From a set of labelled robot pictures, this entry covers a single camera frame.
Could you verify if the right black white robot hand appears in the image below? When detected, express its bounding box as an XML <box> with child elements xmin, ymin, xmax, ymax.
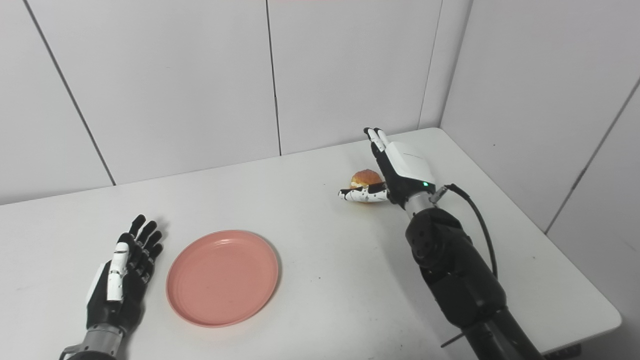
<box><xmin>338</xmin><ymin>127</ymin><xmax>436</xmax><ymax>208</ymax></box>

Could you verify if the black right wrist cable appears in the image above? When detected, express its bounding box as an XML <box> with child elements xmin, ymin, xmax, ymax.
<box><xmin>431</xmin><ymin>183</ymin><xmax>499</xmax><ymax>279</ymax></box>

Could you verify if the cream puff pastry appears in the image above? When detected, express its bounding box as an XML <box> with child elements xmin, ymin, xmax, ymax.
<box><xmin>349</xmin><ymin>169</ymin><xmax>387</xmax><ymax>204</ymax></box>

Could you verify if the pink round plate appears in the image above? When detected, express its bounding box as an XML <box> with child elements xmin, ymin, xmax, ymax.
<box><xmin>166</xmin><ymin>230</ymin><xmax>279</xmax><ymax>328</ymax></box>

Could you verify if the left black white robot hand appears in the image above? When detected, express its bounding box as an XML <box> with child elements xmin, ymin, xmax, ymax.
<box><xmin>85</xmin><ymin>214</ymin><xmax>164</xmax><ymax>335</ymax></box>

